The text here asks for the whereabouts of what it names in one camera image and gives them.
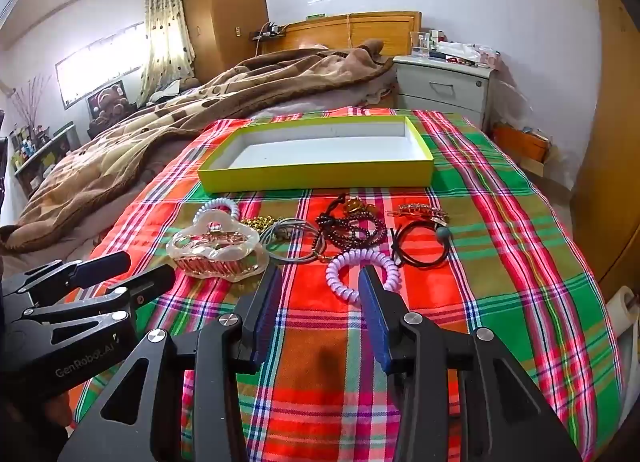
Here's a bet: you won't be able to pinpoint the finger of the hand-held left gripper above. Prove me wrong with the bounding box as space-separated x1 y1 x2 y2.
0 250 132 304
14 263 177 344

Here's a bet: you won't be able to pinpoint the cluttered low shelf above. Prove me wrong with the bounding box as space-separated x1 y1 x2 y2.
10 122 76 198

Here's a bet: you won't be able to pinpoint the brown patterned blanket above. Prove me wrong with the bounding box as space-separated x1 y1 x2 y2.
0 38 396 255

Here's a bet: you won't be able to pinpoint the brown teddy bear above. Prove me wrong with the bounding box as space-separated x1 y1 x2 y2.
89 82 132 130

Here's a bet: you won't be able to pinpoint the red green plaid cloth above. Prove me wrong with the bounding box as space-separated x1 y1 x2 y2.
67 109 626 462

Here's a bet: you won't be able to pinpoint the wooden headboard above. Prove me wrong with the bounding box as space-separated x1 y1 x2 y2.
260 11 423 55

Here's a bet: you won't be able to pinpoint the amber hair ornament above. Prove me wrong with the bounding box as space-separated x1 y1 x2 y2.
332 194 366 215

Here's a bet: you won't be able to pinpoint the purple spiral hair tie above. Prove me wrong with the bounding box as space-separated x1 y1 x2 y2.
325 248 401 307

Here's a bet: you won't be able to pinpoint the white paper roll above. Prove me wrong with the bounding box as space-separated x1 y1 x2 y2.
605 284 638 338

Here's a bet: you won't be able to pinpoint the rose gold hair clip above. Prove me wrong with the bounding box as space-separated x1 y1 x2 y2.
385 202 448 223

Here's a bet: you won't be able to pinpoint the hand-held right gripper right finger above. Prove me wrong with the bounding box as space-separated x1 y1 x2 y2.
357 264 583 462

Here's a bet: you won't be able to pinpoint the yellow-green shallow cardboard box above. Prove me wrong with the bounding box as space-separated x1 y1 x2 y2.
196 115 435 194

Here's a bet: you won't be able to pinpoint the dark bead bracelet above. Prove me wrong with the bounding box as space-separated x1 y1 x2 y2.
312 214 387 263

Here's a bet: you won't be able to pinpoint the grey elastic hair ties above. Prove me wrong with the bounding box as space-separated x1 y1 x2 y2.
260 218 326 265

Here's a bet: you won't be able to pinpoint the orange box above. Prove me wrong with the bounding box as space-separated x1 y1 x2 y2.
492 122 551 163

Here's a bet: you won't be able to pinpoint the wooden wardrobe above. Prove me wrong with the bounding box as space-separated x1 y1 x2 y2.
179 0 271 85

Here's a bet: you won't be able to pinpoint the pale blue spiral hair tie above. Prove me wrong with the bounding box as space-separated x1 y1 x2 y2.
194 198 242 228

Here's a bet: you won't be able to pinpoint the grey nightstand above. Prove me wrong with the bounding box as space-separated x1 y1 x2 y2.
392 53 493 133

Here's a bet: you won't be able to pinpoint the gold bead chain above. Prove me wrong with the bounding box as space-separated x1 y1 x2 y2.
240 214 276 232

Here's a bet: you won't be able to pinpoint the window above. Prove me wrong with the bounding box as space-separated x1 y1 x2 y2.
55 22 151 110

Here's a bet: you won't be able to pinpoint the dotted curtain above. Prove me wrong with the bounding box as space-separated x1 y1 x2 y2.
142 0 197 93

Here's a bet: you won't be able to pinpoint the clear hair claw clip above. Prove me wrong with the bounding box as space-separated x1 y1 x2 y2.
166 219 268 284

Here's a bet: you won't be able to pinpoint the dried branches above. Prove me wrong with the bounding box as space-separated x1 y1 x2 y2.
10 74 51 130

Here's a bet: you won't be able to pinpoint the black hair tie teal bead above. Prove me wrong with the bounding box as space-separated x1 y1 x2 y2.
389 219 453 269

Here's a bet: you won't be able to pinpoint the wooden door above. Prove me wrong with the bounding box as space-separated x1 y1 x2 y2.
570 0 640 288

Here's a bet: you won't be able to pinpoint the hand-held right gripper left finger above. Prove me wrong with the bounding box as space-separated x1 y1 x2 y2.
57 264 284 462

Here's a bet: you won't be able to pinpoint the nightstand clutter pile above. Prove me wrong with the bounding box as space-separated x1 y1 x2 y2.
430 29 501 68

